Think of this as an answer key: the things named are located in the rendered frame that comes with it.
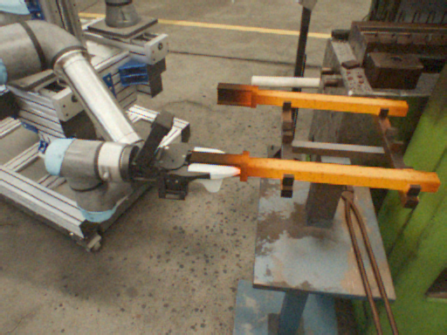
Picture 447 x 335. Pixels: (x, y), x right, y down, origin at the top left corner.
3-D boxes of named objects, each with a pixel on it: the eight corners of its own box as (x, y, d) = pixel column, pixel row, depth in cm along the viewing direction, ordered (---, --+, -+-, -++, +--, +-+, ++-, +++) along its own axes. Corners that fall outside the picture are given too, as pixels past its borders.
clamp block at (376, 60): (370, 88, 93) (377, 65, 88) (363, 73, 99) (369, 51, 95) (416, 90, 92) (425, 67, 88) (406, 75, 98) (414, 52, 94)
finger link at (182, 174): (214, 168, 64) (168, 162, 65) (214, 160, 63) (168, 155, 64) (209, 186, 61) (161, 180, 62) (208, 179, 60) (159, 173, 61)
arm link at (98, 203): (137, 205, 79) (128, 169, 72) (92, 231, 74) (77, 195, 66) (120, 187, 84) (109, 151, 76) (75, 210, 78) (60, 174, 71)
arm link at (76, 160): (69, 160, 74) (56, 128, 68) (119, 165, 73) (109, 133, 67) (51, 187, 68) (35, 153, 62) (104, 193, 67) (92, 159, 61)
